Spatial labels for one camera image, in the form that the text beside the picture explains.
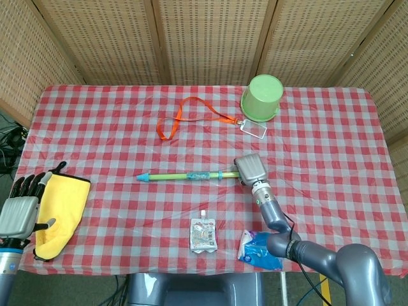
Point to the white table leg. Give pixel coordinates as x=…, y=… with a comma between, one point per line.
x=283, y=290

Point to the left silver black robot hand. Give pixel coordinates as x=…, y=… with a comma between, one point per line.
x=19, y=215

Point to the blue tissue pack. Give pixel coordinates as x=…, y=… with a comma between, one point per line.
x=255, y=253

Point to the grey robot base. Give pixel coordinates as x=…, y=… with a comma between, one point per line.
x=194, y=290

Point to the green blue water pump toy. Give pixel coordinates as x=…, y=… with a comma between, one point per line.
x=165, y=176

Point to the yellow microfiber towel mitt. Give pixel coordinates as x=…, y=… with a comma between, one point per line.
x=70, y=204

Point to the white spouted drink pouch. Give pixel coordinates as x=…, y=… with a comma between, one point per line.
x=203, y=237

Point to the clear plastic badge holder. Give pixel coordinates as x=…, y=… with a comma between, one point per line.
x=253, y=129

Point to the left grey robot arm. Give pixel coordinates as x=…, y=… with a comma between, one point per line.
x=8, y=271

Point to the woven folding screen wooden frame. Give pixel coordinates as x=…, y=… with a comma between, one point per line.
x=210, y=38

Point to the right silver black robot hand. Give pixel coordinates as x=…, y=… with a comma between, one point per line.
x=252, y=169

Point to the green plastic bucket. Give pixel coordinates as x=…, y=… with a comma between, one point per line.
x=264, y=95

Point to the red white checkered tablecloth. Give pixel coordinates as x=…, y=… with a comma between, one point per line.
x=111, y=153

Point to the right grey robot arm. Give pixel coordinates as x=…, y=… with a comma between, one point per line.
x=318, y=255

